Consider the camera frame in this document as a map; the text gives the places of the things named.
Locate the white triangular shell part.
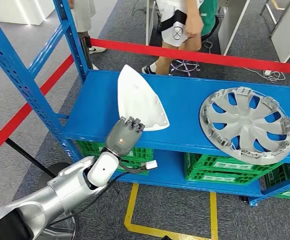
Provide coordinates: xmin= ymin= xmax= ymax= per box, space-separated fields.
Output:
xmin=117 ymin=64 xmax=171 ymax=132

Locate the silver wheel hubcap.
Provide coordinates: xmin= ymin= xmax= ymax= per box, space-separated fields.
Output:
xmin=199 ymin=86 xmax=290 ymax=166

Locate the chrome stool base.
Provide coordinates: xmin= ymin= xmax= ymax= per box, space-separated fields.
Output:
xmin=169 ymin=58 xmax=201 ymax=78

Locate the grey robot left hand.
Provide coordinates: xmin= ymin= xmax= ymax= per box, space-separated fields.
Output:
xmin=105 ymin=115 xmax=146 ymax=158

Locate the white platform block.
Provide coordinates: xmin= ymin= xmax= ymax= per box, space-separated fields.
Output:
xmin=0 ymin=0 xmax=56 ymax=26

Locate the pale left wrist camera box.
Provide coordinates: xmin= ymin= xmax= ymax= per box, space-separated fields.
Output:
xmin=145 ymin=159 xmax=159 ymax=171

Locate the long red barrier belt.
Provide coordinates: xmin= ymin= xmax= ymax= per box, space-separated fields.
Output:
xmin=89 ymin=37 xmax=290 ymax=76

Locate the white cable with adapter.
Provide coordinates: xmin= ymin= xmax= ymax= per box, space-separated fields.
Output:
xmin=243 ymin=61 xmax=286 ymax=84

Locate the short red barrier belt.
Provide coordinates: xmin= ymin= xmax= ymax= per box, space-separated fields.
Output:
xmin=0 ymin=54 xmax=75 ymax=164

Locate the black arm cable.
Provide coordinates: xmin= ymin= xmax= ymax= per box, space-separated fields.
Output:
xmin=47 ymin=170 xmax=123 ymax=228

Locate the person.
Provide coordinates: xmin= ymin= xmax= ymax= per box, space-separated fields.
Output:
xmin=141 ymin=0 xmax=205 ymax=76
xmin=199 ymin=0 xmax=220 ymax=42
xmin=68 ymin=0 xmax=108 ymax=71

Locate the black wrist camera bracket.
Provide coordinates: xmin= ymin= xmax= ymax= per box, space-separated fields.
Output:
xmin=119 ymin=158 xmax=148 ymax=175

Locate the blue metal shelf rack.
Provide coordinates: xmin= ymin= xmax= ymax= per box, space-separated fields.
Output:
xmin=0 ymin=0 xmax=290 ymax=208

